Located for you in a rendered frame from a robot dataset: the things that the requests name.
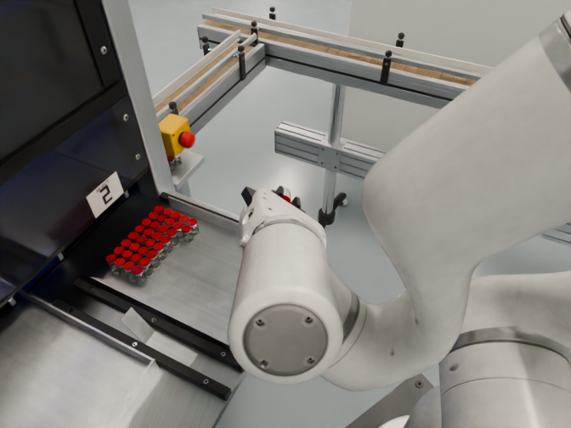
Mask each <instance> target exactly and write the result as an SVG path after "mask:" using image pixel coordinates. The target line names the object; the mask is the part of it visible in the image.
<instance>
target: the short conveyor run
mask: <svg viewBox="0 0 571 428"><path fill-rule="evenodd" d="M239 36H240V30H238V31H236V32H235V33H234V34H232V35H231V36H230V37H228V38H227V39H226V40H224V41H223V42H221V43H220V44H219V45H218V46H216V47H215V48H214V49H212V48H209V43H207V42H208V37H203V38H202V39H201V40H202V42H204V43H205V44H204V45H203V52H204V57H203V58H201V59H200V60H199V61H197V62H196V63H195V64H193V65H192V66H191V67H189V68H188V69H187V70H186V71H185V72H184V73H182V74H181V75H180V76H178V77H177V78H176V79H174V80H173V81H172V82H170V83H169V84H168V85H166V86H165V87H164V88H163V89H162V90H161V91H159V92H158V93H157V94H155V95H154V96H153V97H152V99H153V103H154V106H155V112H156V116H159V115H160V114H161V113H162V112H164V111H167V112H170V114H174V115H179V116H182V117H184V118H187V119H188V121H189V129H190V132H192V133H193V134H194V135H196V134H197V133H198V132H199V131H200V130H201V129H202V128H203V127H204V126H205V125H206V124H207V123H208V122H209V121H210V120H211V119H212V118H213V117H214V116H215V115H216V114H217V113H219V112H220V111H221V110H222V109H223V108H224V107H225V106H226V105H227V104H228V103H229V102H230V101H231V100H232V99H233V98H234V97H235V96H237V95H238V94H239V93H240V92H241V91H242V90H243V89H244V88H245V87H246V86H247V85H248V84H249V83H250V82H251V81H252V80H253V79H255V78H256V77H257V76H258V75H259V74H260V73H261V72H262V71H263V70H264V69H266V56H265V46H264V44H261V43H259V44H255V43H252V42H254V41H255V40H256V39H257V34H256V33H253V34H252V35H251V36H250V37H248V38H247V39H246V40H245V41H241V40H240V39H239V38H238V37H239Z"/></svg>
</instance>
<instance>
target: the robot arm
mask: <svg viewBox="0 0 571 428"><path fill-rule="evenodd" d="M241 196H242V197H243V199H244V201H245V202H246V205H247V207H248V208H247V209H246V207H244V208H243V210H242V211H241V213H240V218H239V234H240V243H239V246H240V247H242V248H243V255H242V260H241V265H240V272H239V277H238V281H237V285H236V290H235V298H234V302H233V306H232V311H231V314H230V319H229V327H228V340H229V347H230V351H231V352H232V354H233V356H234V358H235V360H236V361H237V363H238V364H239V365H240V366H241V367H242V368H243V369H244V370H245V371H246V372H248V373H249V374H250V375H253V376H254V377H256V378H258V379H259V380H263V381H266V382H269V383H274V384H280V385H291V384H297V383H302V382H304V381H307V380H311V379H313V378H314V377H316V376H318V375H320V376H321V377H323V378H324V379H325V380H328V381H329V382H330V383H331V384H333V385H335V386H338V387H340V388H342V389H344V390H347V391H370V390H375V389H378V388H382V387H384V386H389V385H391V384H394V383H397V382H400V381H403V380H407V379H409V378H411V377H414V376H416V375H419V374H421V373H423V372H425V371H427V370H429V369H430V368H432V367H433V366H435V365H436V364H438V368H439V384H440V385H439V386H435V387H434V388H433V389H431V390H430V391H428V392H427V393H426V394H425V395H424V396H423V397H422V398H421V399H420V400H419V402H418V403H417V404H416V406H415V407H414V409H413V411H412V413H411V414H410V415H405V416H400V417H397V418H394V419H392V420H389V421H387V422H386V423H384V424H383V425H381V426H380V427H379V428H571V364H570V361H569V354H570V352H571V271H567V272H560V273H539V274H503V275H490V276H484V277H480V278H475V279H472V275H473V273H474V270H475V269H476V267H477V266H478V265H479V264H480V263H481V262H483V261H484V260H486V259H488V258H489V257H491V256H493V255H496V254H498V253H500V252H502V251H505V250H507V249H509V248H512V247H513V246H515V245H519V244H521V243H523V242H524V241H527V240H529V239H532V238H534V237H536V236H538V235H541V234H543V233H545V232H548V231H550V230H552V229H554V228H557V227H559V226H562V225H563V224H565V223H567V222H571V9H570V10H568V11H567V12H566V13H564V14H563V15H562V17H559V18H558V19H556V20H555V21H554V22H552V23H551V24H550V25H548V26H547V27H546V28H545V29H544V30H543V31H541V32H540V33H539V34H537V35H536V36H535V37H533V38H532V39H530V40H529V41H528V42H526V43H525V44H524V45H522V47H520V48H519V49H518V50H517V51H515V52H514V53H513V54H511V55H510V56H509V57H508V58H506V59H505V60H503V61H502V62H501V63H500V64H498V65H497V66H496V67H495V68H494V69H493V70H491V71H490V72H489V73H487V74H486V75H485V76H483V77H482V78H481V79H479V80H478V81H477V82H475V83H474V84H473V85H471V86H470V87H469V88H468V89H467V90H466V91H464V92H463V93H462V94H460V95H459V96H458V97H456V98H455V99H454V100H452V101H451V102H450V103H449V104H447V105H446V106H444V107H443V108H442V109H441V110H440V111H439V112H437V113H436V114H435V115H433V116H432V117H431V118H429V119H428V120H427V121H425V122H424V123H422V124H421V125H420V126H419V127H418V128H417V129H415V130H414V131H413V132H411V133H410V134H409V135H407V136H406V137H405V138H403V139H402V140H401V141H400V142H398V143H397V144H396V145H394V146H393V147H392V148H391V149H390V150H389V151H388V152H387V153H386V154H384V155H383V156H382V157H381V158H380V159H379V160H378V161H377V162H376V163H375V164H374V165H373V167H372V168H371V169H370V170H369V171H368V173H367V175H366V177H365V180H364V181H363V184H362V189H361V196H360V197H361V203H362V208H363V211H364V213H365V217H366V220H367V222H368V224H369V226H370V228H371V230H372V232H373V234H374V235H375V236H376V239H377V241H378V242H379V244H380V246H381V247H382V249H383V250H384V251H385V253H386V254H387V257H388V258H389V260H390V261H391V263H392V264H393V266H394V268H395V269H396V271H397V273H398V274H399V277H400V278H401V280H402V282H403V284H404V287H405V289H406V291H405V292H404V293H402V294H401V295H399V296H397V297H395V298H393V299H392V300H391V301H387V302H384V303H382V304H371V303H369V302H366V301H364V300H363V299H362V298H360V297H359V296H358V295H356V294H355V293H354V292H353V291H352V290H350V289H349V288H348V287H347V286H346V285H345V284H344V283H343V282H342V281H341V280H340V278H339V277H338V276H337V275H336V273H335V272H334V271H333V269H332V268H331V266H330V264H329V263H328V259H327V255H326V251H325V249H326V237H325V230H324V229H323V227H322V226H321V225H320V224H319V223H318V222H316V221H315V220H314V219H313V218H312V217H310V216H308V215H307V214H306V212H305V211H304V210H302V209H301V201H300V198H298V197H295V198H294V199H293V201H292V202H291V203H289V202H287V201H285V200H283V199H282V198H283V197H284V189H283V187H282V186H279V187H278V188H277V189H276V191H275V190H273V189H272V190H271V191H269V190H268V189H266V188H260V189H257V191H256V190H254V189H251V188H249V187H247V186H246V187H245V188H244V189H243V191H242V192H241Z"/></svg>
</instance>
